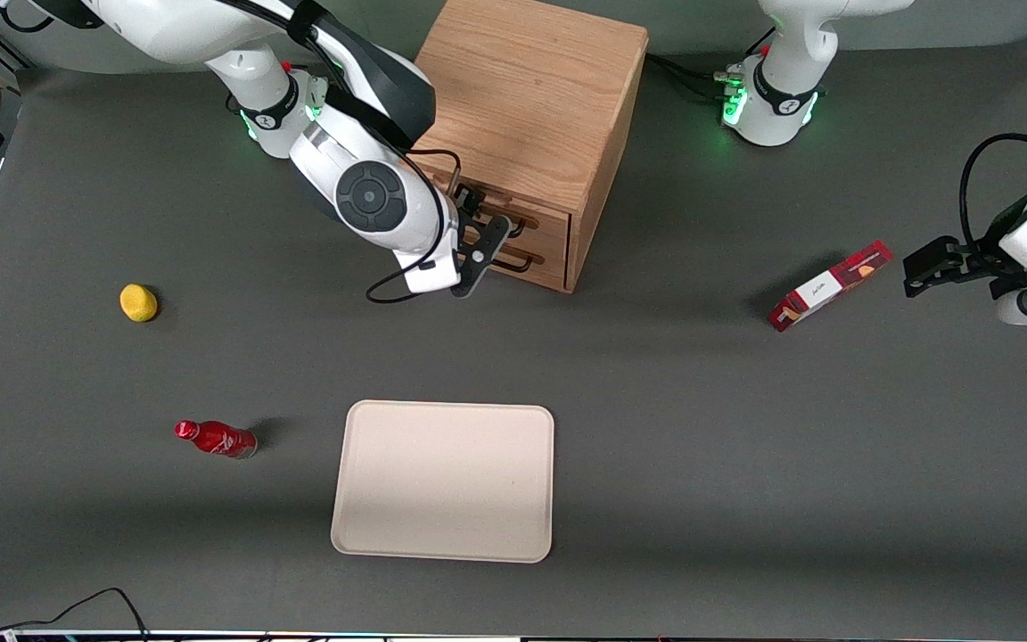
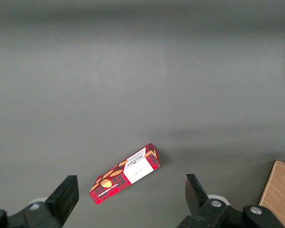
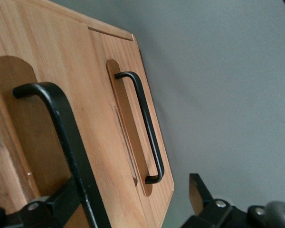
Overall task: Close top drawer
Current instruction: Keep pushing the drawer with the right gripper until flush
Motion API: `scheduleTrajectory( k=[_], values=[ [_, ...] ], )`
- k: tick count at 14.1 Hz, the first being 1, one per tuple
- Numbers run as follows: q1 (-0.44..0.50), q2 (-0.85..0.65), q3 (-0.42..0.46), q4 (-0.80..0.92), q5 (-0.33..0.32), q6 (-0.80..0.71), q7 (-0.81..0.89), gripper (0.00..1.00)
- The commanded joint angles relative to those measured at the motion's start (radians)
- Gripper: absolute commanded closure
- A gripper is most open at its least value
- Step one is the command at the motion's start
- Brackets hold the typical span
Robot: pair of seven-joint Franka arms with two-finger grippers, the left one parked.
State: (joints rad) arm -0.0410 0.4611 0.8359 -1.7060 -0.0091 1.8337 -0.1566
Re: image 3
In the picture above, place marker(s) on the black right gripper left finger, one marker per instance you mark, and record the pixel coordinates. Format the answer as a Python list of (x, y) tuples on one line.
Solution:
[(50, 211)]

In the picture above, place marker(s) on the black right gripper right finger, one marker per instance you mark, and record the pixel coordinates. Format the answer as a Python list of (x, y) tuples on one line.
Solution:
[(216, 213)]

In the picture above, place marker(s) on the wooden drawer with box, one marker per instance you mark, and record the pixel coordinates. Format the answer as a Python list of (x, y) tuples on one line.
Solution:
[(61, 47)]

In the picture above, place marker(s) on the wooden drawer front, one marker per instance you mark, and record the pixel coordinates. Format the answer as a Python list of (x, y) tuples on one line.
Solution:
[(116, 52)]

